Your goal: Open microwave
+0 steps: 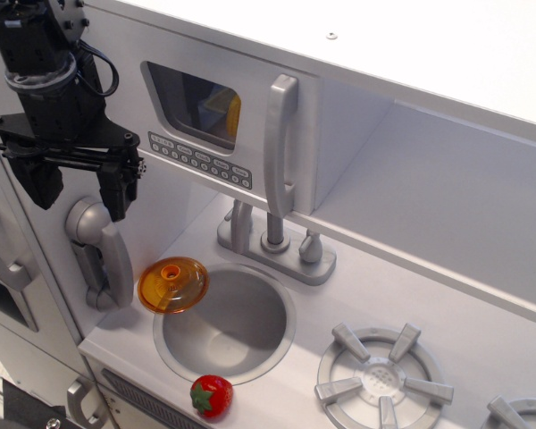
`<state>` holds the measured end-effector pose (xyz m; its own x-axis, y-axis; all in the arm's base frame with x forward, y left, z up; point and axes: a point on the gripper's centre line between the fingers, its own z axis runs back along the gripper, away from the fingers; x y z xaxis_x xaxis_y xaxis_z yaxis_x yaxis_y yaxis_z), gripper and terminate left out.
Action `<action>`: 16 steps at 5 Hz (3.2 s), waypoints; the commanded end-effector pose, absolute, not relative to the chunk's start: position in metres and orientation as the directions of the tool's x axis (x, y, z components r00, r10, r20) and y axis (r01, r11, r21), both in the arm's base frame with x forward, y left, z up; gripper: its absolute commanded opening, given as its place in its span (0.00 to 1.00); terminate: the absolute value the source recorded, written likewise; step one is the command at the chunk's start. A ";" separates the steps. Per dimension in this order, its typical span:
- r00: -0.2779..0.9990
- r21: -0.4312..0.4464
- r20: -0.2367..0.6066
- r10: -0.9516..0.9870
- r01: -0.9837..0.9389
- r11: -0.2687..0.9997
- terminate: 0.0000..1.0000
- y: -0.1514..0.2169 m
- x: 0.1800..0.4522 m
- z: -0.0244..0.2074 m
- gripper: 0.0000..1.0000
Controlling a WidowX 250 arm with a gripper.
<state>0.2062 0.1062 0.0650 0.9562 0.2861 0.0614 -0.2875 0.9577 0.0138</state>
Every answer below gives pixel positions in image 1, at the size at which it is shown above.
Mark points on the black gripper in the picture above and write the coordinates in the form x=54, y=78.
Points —
x=65, y=125

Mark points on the white toy microwave door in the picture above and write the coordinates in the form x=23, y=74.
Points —
x=169, y=67

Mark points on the grey microwave door handle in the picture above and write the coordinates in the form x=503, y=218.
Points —
x=281, y=107

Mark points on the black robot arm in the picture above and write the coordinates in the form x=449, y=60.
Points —
x=43, y=40

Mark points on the yellow toy inside microwave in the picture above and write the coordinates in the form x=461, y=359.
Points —
x=223, y=109

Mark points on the orange transparent pot lid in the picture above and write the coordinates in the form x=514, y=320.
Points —
x=173, y=285

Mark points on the round metal sink bowl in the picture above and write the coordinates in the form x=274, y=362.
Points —
x=240, y=330

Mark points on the grey toy faucet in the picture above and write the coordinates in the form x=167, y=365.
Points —
x=265, y=239

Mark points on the red plastic strawberry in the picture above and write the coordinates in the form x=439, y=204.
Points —
x=211, y=395

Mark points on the white toy kitchen unit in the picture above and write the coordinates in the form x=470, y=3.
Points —
x=425, y=186

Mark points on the grey stove burner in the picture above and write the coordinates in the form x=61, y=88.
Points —
x=380, y=378
x=510, y=414

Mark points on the grey toy wall phone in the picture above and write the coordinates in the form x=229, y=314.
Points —
x=101, y=254

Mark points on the grey oven door handle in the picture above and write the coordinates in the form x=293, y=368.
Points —
x=85, y=405

